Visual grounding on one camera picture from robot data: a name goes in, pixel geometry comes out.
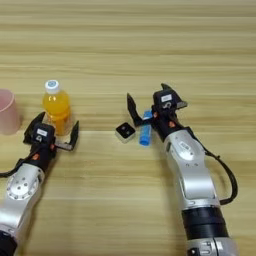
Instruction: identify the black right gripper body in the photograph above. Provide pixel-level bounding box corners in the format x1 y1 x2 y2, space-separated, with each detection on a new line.
134 101 189 142

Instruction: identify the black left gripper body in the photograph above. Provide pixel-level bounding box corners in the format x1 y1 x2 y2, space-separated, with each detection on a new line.
23 138 72 172

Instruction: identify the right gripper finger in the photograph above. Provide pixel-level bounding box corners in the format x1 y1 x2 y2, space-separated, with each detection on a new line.
160 82 184 105
126 92 144 127

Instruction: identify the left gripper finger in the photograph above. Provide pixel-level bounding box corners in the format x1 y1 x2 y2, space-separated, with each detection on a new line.
22 111 46 144
67 120 81 151

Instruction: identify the pink plastic cup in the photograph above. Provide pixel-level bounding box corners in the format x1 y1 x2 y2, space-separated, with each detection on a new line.
0 88 22 136

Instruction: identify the orange juice bottle white cap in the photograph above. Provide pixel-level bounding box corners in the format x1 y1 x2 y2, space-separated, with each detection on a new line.
41 79 73 137

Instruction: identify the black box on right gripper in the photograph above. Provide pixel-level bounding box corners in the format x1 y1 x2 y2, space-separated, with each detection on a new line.
152 90 178 114

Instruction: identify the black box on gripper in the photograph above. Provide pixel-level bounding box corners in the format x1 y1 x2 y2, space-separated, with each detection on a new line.
30 122 57 145
152 90 178 114

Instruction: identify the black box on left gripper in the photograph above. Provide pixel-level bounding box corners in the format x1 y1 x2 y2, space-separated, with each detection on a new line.
30 122 57 145

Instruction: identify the blue glue stick tube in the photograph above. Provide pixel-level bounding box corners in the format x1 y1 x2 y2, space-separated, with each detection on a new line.
138 109 154 147

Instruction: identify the small black white cube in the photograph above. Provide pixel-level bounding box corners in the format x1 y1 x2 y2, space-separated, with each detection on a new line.
115 121 137 144

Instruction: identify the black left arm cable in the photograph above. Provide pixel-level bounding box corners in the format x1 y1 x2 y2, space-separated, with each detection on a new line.
0 157 27 178

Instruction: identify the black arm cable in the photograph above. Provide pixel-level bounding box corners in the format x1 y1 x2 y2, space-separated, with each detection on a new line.
202 149 239 206
0 157 27 178

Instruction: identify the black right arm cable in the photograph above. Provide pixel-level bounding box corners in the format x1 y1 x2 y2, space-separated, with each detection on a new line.
202 149 239 206

